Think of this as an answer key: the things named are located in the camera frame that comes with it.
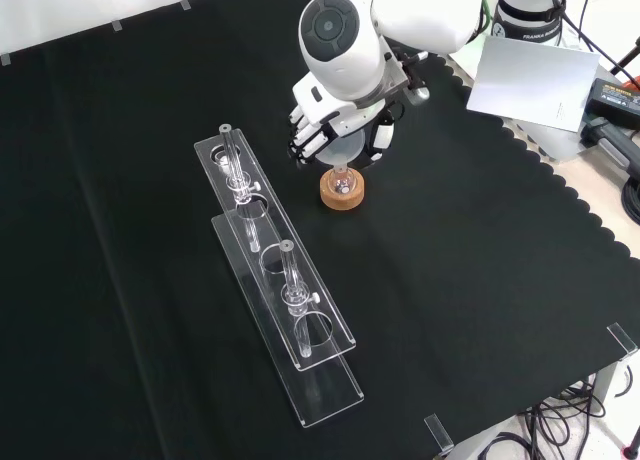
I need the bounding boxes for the cork ring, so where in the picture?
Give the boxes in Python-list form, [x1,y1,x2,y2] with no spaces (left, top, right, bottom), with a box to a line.
[319,171,366,213]

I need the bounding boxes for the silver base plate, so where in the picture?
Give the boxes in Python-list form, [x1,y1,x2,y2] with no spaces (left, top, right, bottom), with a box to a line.
[446,38,597,164]

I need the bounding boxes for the green cable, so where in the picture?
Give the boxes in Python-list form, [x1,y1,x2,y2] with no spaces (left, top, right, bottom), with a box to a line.
[477,0,496,34]

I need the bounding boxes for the clear acrylic funnel stand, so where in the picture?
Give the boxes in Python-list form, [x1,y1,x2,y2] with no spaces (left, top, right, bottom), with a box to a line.
[193,123,366,429]

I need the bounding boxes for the clear plastic funnel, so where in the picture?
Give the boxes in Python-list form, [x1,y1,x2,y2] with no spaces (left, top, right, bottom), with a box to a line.
[317,129,367,177]

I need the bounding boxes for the black bench cloth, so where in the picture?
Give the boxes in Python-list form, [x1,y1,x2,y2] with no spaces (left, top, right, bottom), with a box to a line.
[0,0,640,460]

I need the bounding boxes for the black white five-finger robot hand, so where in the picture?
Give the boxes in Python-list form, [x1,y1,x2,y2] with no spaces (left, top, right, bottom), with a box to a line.
[287,72,402,168]

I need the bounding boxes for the black power adapter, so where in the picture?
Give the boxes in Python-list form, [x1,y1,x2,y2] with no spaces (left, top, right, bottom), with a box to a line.
[584,78,640,129]

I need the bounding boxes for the black tripod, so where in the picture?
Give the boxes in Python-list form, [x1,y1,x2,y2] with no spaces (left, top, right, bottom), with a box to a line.
[607,34,640,89]

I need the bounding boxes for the pale board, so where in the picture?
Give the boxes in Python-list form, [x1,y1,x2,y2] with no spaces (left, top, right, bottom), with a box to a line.
[465,34,601,133]

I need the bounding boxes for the clear acrylic cloth clamp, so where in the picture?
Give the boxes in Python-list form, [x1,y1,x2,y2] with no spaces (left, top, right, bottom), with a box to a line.
[423,413,455,454]
[606,322,640,358]

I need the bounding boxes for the black cable bundle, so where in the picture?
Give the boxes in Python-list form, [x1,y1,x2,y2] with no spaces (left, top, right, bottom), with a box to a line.
[517,379,609,460]

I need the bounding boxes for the black grey power brick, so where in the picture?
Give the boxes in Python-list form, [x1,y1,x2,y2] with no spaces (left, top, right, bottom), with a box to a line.
[580,117,640,177]

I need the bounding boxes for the small glass round-bottom flask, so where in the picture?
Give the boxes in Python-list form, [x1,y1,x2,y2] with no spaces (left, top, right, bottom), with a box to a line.
[329,164,358,195]

